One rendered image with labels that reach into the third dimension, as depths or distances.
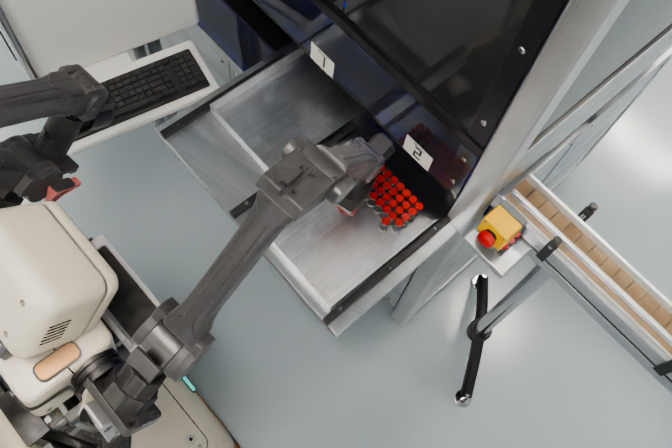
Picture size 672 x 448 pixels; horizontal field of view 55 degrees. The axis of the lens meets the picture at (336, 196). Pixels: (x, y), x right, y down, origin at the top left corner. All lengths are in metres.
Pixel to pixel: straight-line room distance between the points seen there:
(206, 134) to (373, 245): 0.51
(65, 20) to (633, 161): 2.28
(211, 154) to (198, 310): 0.71
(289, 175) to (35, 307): 0.41
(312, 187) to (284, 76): 0.91
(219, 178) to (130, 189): 1.06
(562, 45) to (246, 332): 1.66
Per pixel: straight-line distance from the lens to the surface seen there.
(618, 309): 1.64
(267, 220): 0.90
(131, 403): 1.13
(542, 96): 1.15
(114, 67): 1.96
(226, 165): 1.65
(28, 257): 1.07
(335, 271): 1.53
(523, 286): 1.90
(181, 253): 2.51
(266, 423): 2.34
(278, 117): 1.71
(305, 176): 0.92
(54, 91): 1.15
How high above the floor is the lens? 2.32
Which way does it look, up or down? 64 degrees down
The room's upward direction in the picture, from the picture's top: 10 degrees clockwise
